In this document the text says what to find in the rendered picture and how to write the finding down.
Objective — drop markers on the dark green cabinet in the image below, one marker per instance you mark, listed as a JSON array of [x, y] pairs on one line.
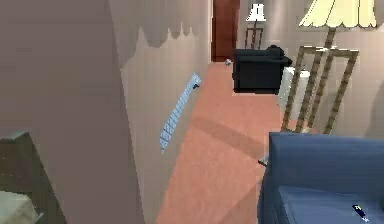
[[23, 166]]

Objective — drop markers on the black remote control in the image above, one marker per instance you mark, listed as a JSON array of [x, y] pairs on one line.
[[360, 212]]

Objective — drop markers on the white shade floor lamp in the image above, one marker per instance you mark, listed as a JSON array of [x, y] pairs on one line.
[[256, 15]]

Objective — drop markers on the dark red room door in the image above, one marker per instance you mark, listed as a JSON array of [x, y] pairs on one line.
[[224, 30]]

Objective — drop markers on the white side table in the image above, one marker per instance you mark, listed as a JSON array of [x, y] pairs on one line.
[[293, 86]]

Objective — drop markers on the black armchair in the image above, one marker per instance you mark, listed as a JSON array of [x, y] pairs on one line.
[[257, 70]]

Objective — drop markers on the cream shade floor lamp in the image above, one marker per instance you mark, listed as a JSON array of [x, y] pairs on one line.
[[336, 15]]

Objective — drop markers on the blue armchair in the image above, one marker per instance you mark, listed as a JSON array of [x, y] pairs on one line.
[[320, 160]]

